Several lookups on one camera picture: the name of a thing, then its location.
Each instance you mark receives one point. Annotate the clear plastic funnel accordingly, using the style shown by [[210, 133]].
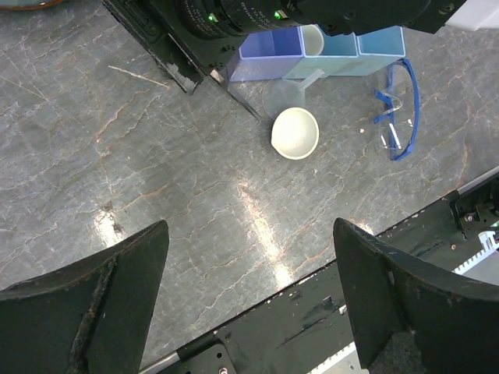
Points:
[[282, 94]]

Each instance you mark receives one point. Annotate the light blue front bin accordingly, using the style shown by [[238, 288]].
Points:
[[379, 49]]

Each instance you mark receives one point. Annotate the light blue bin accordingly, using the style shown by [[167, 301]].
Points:
[[379, 49], [338, 58]]

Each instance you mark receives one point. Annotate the white dome lid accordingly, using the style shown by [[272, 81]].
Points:
[[295, 133]]

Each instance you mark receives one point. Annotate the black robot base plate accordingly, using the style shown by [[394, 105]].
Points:
[[301, 326]]

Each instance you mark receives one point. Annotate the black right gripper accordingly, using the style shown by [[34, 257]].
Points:
[[182, 37]]

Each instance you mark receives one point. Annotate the brown ceramic bowl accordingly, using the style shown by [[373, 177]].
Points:
[[21, 5]]

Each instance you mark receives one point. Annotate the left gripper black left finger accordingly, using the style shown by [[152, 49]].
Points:
[[91, 316]]

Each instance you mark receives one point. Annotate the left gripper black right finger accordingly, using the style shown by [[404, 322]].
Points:
[[408, 315]]

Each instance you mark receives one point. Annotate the small white cup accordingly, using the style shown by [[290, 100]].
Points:
[[313, 40]]

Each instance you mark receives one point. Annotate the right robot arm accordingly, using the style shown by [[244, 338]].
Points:
[[238, 19]]

